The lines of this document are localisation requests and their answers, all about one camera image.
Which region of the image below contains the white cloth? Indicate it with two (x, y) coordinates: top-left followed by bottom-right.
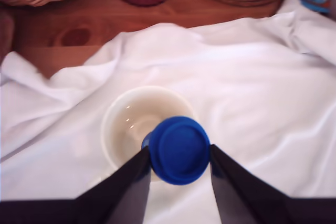
(0, 0), (336, 224)

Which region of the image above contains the blue coffee capsule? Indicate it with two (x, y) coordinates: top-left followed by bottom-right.
(141, 115), (212, 186)

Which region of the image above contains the green illustrated coffee cup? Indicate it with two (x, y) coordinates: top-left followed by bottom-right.
(100, 85), (196, 183)

